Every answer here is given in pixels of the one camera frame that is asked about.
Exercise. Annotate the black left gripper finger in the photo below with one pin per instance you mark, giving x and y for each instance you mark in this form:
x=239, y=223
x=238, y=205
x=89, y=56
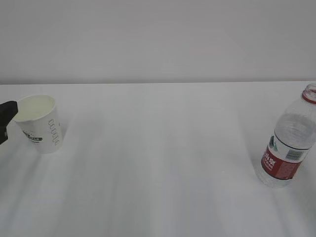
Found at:
x=8, y=110

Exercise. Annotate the clear water bottle red label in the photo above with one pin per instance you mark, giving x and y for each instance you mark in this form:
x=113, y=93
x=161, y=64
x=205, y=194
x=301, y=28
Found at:
x=293, y=137

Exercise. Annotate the white paper cup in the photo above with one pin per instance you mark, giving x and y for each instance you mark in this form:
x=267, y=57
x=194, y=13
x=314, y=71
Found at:
x=38, y=119

